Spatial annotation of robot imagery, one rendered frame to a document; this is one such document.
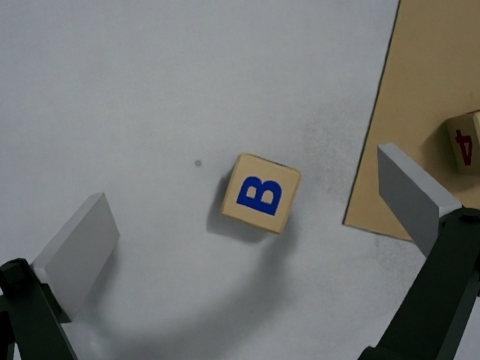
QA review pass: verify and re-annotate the tan flat mat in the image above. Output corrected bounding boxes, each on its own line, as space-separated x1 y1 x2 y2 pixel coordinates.
343 0 480 242

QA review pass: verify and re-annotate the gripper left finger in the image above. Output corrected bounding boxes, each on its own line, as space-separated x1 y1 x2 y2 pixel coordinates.
0 192 120 360

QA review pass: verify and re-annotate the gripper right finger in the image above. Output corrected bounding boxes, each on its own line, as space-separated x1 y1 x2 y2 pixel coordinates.
357 143 480 360

